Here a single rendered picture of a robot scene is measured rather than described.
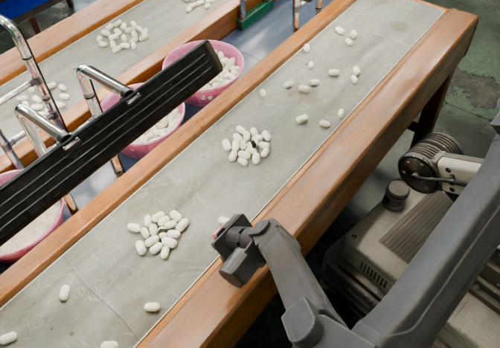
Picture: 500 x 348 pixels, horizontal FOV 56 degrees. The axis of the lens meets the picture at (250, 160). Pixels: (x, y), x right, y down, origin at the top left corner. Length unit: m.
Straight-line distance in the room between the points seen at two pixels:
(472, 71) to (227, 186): 2.01
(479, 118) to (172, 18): 1.63
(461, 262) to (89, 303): 0.82
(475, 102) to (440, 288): 2.28
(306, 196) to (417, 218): 0.48
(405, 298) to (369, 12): 1.47
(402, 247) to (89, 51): 1.22
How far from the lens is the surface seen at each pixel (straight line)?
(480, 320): 1.45
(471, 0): 3.62
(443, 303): 0.54
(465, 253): 0.55
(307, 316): 0.57
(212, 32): 1.79
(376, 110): 1.43
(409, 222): 1.55
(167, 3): 1.97
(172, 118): 1.44
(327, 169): 1.25
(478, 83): 2.90
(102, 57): 1.74
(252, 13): 1.90
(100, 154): 0.93
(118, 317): 1.10
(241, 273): 0.93
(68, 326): 1.13
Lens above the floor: 1.71
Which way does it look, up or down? 49 degrees down
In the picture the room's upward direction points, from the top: 3 degrees counter-clockwise
